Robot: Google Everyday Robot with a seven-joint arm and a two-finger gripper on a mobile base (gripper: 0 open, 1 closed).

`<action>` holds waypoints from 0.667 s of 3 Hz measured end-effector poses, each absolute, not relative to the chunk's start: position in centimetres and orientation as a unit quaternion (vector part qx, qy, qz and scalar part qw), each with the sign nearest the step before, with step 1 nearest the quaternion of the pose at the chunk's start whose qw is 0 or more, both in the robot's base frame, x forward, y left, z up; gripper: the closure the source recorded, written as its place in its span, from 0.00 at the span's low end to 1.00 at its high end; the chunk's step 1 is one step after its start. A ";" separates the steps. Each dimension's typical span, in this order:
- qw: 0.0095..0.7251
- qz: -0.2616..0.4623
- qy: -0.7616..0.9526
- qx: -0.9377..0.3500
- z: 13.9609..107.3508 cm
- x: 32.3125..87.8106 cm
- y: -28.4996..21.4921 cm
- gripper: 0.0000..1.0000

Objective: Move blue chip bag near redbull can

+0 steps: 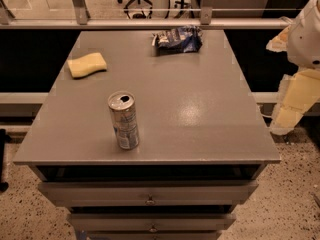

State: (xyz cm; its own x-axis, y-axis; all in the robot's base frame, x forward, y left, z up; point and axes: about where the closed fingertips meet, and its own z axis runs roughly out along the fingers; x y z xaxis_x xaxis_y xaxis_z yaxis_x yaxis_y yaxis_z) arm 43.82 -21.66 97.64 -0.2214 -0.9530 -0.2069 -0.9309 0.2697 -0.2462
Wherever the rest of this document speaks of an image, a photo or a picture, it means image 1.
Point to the grey drawer cabinet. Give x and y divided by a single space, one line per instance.
197 121

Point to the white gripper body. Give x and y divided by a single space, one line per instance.
305 42

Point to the top grey drawer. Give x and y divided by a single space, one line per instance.
169 193

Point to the grey drawer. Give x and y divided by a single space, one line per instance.
156 236
151 222
169 193

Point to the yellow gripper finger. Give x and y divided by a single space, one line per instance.
279 42
296 95

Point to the silver redbull can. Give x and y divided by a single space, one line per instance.
124 120

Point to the grey metal railing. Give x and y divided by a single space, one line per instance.
160 14

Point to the yellow sponge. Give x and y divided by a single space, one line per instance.
86 65

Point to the blue chip bag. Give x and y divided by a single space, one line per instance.
185 39

